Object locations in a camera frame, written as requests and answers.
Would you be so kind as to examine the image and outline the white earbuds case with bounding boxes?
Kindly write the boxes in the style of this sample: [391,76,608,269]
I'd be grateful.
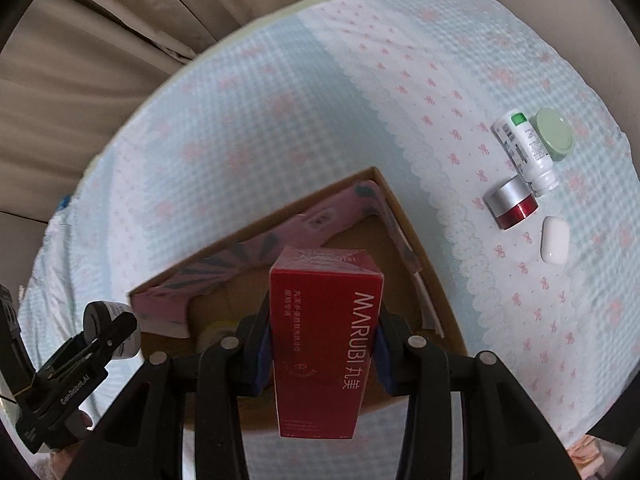
[540,217,570,266]

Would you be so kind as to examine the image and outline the person's left hand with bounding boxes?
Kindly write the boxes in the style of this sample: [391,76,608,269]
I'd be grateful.
[58,410,93,451]

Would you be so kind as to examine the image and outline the yellow tape roll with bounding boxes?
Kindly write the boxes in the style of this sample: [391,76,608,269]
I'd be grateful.
[195,321,238,353]

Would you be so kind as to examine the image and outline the red marubi box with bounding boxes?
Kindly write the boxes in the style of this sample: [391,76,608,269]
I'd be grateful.
[269,246,384,439]

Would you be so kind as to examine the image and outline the beige curtain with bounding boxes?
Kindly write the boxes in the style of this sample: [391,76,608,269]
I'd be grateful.
[0,0,497,221]

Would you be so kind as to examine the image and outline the white medicine bottle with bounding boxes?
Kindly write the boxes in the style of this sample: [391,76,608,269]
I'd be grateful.
[490,110,559,197]

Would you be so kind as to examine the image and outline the silver red cosmetic jar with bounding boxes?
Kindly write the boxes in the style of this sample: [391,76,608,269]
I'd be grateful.
[484,174,538,231]

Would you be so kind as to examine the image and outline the pale green lid jar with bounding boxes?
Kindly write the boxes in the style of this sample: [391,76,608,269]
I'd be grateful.
[532,107,575,162]

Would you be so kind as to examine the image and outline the light blue patterned bedsheet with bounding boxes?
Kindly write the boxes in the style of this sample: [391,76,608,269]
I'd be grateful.
[19,0,632,480]

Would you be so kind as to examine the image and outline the black lid small jar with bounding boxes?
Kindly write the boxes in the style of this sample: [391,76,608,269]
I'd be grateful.
[82,301,141,360]

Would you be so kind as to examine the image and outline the open cardboard box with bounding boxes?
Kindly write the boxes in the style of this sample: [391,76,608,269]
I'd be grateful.
[128,164,469,434]

